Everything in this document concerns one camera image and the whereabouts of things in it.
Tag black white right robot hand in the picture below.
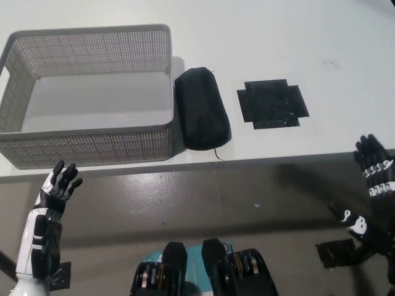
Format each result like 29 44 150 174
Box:
327 133 395 257

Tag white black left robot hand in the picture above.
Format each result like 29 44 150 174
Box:
15 160 83 280

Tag black fabric pencil case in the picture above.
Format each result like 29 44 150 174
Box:
174 67 232 151

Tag grey perforated metal basket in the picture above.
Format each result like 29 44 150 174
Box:
0 23 186 170

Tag black diagonal bar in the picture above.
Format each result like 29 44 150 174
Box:
0 250 19 283

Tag black tape cross on table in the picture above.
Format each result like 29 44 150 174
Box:
236 79 310 130

